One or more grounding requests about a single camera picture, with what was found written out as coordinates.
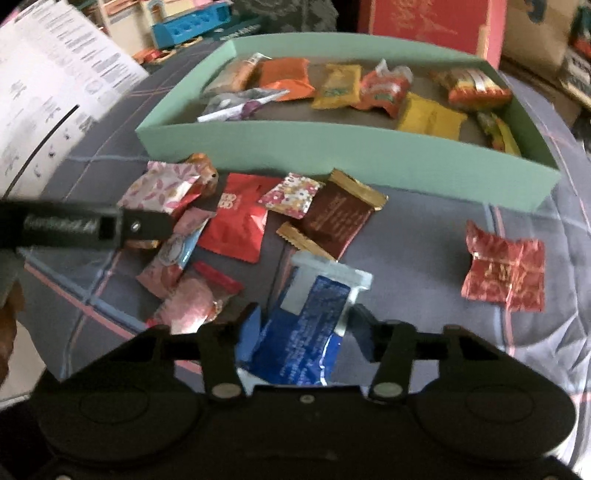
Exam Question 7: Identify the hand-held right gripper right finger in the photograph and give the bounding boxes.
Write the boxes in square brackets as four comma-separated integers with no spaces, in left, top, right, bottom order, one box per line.
[348,305,499,402]

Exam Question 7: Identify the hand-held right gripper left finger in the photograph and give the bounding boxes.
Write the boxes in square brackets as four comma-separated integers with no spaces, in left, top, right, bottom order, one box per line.
[129,302,264,402]

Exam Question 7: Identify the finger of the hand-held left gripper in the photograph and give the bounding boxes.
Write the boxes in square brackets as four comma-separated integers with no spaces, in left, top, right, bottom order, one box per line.
[120,208,178,250]

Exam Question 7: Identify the pink leaf print packet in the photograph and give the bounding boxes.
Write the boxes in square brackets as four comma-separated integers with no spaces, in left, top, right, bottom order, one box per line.
[117,161,204,215]

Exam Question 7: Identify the pink packet with blue print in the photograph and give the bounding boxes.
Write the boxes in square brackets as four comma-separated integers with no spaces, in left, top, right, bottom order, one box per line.
[135,208,215,298]

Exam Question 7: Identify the blue snack packet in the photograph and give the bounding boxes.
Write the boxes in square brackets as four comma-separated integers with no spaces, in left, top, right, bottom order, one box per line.
[235,251,374,386]

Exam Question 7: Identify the pink packet with red end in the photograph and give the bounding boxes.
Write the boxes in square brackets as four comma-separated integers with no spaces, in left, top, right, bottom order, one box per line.
[148,261,245,335]

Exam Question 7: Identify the round orange snack packet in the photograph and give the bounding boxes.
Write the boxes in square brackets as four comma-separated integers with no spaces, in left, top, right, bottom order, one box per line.
[185,153,220,208]

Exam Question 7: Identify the plain red snack packet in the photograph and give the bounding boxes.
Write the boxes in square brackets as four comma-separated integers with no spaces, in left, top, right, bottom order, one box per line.
[198,173,282,264]

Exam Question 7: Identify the brown gold-edged packet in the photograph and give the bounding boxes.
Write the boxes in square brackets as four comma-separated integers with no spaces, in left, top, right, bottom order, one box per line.
[276,168,389,261]

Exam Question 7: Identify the small flowery packet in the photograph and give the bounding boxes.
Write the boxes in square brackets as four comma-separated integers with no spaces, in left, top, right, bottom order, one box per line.
[257,172,325,219]

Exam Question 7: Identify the shiny red patterned packet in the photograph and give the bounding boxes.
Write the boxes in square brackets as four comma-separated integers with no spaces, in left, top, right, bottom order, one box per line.
[461,220,546,312]

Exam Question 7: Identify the purple silver packet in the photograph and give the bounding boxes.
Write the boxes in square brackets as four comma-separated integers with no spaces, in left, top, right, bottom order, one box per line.
[198,88,289,123]

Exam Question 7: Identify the clear cracker packet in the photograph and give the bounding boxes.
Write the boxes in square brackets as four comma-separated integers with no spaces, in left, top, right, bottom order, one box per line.
[203,53,271,95]

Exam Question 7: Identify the green cardboard box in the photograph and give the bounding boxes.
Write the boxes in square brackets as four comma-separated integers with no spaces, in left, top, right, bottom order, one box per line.
[135,32,561,210]

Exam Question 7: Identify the plain orange snack packet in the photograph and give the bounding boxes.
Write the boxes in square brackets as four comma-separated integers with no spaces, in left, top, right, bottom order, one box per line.
[256,58,315,100]

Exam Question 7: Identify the yellow packet with green label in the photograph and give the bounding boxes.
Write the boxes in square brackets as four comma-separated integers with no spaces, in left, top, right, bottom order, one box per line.
[311,64,363,110]

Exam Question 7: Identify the red packet with clear top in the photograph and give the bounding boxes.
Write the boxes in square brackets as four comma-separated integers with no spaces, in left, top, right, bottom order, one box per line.
[353,59,414,118]

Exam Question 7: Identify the green yellow snack packet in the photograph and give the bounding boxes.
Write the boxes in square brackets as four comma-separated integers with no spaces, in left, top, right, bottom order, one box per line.
[475,111,522,155]

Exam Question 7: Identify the orange white striped packet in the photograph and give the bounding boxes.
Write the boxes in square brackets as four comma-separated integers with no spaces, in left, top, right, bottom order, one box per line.
[431,67,513,112]

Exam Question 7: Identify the blue plaid blanket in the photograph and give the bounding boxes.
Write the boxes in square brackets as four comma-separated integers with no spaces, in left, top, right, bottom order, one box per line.
[23,44,591,462]

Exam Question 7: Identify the white printed paper sheet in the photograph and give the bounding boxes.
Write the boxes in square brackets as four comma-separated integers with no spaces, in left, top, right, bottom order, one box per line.
[0,0,151,199]

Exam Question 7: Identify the blue toy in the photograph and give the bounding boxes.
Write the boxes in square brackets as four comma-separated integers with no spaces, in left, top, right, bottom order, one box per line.
[152,2,232,47]

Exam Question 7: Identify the teal toy box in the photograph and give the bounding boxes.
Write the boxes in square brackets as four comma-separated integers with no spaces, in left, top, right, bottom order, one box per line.
[205,18,266,42]

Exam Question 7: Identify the grey patterned cloth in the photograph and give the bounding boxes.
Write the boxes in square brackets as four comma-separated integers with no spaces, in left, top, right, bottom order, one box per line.
[231,0,340,33]

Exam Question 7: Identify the red cardboard box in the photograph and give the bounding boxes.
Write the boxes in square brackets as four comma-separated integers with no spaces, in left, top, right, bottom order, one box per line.
[358,0,509,70]

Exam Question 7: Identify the brown cardboard box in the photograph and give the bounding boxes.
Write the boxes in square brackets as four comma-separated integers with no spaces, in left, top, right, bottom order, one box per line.
[501,0,578,70]

